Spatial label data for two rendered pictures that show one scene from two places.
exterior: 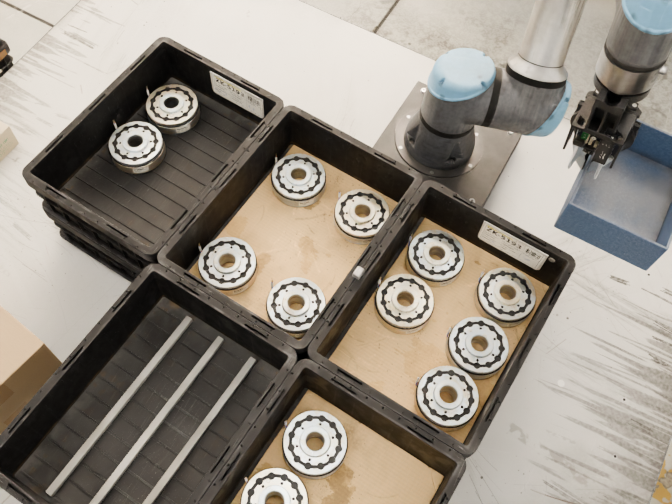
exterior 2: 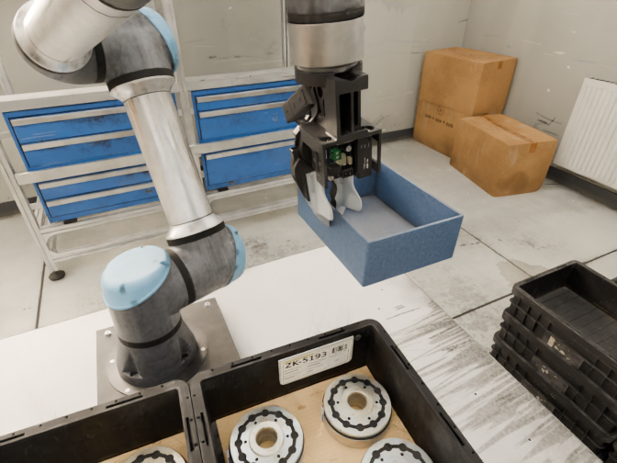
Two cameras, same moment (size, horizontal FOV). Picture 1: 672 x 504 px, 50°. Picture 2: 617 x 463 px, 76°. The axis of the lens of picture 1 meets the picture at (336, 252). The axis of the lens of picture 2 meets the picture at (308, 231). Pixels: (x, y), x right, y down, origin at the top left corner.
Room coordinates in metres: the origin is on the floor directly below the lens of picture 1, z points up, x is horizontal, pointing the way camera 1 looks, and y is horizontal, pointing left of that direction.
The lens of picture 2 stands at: (0.39, 0.00, 1.40)
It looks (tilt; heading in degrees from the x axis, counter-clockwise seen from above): 34 degrees down; 310
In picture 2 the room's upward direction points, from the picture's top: straight up
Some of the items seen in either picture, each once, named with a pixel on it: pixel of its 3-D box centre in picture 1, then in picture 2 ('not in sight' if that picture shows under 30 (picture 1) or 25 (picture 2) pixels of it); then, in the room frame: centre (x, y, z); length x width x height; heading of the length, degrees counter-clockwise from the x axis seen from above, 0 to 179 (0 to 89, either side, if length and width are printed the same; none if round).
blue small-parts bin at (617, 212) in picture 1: (629, 188); (371, 214); (0.63, -0.44, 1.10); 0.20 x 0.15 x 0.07; 156
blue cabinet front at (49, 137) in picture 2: not in sight; (111, 159); (2.31, -0.77, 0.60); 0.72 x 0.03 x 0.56; 65
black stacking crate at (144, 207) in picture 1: (163, 156); not in sight; (0.77, 0.34, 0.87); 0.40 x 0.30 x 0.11; 152
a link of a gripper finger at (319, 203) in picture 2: (577, 153); (323, 205); (0.65, -0.34, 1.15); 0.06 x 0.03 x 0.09; 154
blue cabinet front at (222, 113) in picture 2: not in sight; (263, 134); (1.97, -1.49, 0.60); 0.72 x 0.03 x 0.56; 65
